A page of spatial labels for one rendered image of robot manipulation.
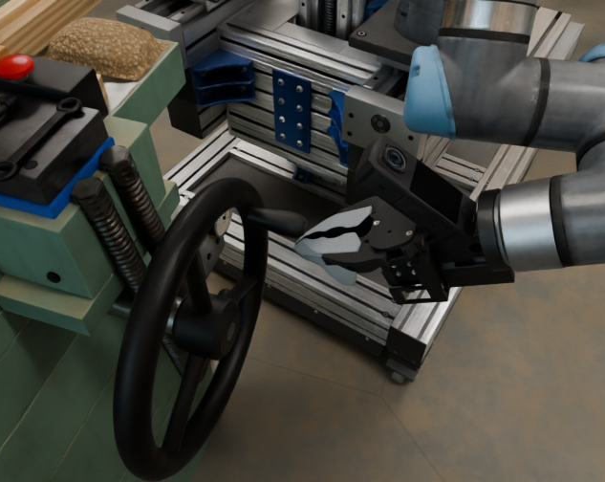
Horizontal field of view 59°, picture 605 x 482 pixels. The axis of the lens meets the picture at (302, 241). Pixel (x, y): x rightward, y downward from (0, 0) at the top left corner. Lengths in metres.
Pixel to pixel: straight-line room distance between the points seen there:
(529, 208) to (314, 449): 0.98
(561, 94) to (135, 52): 0.47
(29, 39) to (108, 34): 0.10
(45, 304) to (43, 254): 0.06
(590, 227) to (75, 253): 0.39
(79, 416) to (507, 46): 0.63
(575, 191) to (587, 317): 1.25
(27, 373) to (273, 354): 0.89
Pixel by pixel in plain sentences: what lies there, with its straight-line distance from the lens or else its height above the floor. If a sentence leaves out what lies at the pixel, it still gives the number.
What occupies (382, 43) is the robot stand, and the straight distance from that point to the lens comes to 0.91.
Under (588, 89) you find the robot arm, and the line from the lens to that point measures 0.50.
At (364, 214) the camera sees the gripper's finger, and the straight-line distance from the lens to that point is 0.54.
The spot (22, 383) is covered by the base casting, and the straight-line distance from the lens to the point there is 0.64.
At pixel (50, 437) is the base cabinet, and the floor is 0.64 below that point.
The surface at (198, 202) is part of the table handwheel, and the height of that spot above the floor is 0.95.
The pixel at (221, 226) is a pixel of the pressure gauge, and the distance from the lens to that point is 0.83.
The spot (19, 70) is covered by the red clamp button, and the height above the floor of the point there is 1.02.
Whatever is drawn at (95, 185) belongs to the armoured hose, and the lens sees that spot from 0.45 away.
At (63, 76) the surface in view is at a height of 1.01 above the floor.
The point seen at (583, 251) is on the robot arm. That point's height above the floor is 0.95.
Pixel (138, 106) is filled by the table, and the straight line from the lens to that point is 0.68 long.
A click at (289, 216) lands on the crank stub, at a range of 0.52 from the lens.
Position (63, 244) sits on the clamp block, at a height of 0.95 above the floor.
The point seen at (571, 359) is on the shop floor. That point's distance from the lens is 1.59.
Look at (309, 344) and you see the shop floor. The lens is 1.45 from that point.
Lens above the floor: 1.26
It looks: 49 degrees down
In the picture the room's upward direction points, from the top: straight up
